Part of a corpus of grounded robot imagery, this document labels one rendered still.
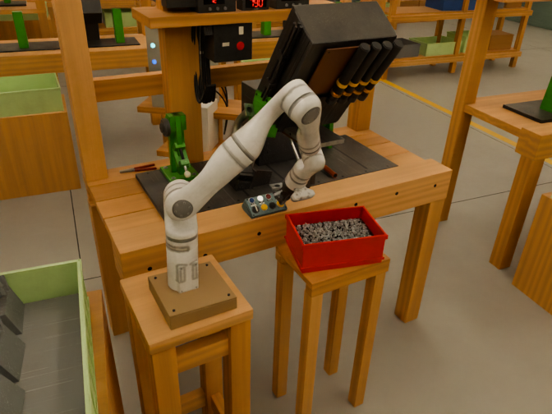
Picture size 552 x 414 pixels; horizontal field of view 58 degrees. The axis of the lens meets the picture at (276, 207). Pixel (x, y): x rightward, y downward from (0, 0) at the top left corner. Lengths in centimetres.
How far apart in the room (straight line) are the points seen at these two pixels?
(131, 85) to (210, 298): 109
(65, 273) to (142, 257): 26
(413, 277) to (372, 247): 88
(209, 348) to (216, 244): 42
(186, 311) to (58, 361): 35
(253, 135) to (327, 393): 145
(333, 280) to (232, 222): 42
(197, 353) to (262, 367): 97
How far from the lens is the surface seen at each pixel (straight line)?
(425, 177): 231
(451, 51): 782
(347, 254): 178
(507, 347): 291
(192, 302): 149
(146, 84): 226
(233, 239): 185
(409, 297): 274
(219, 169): 134
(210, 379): 205
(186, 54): 219
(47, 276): 165
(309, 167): 159
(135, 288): 165
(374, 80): 197
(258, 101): 202
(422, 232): 252
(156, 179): 217
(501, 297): 323
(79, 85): 211
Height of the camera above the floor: 187
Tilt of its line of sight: 30 degrees down
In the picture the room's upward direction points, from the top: 2 degrees clockwise
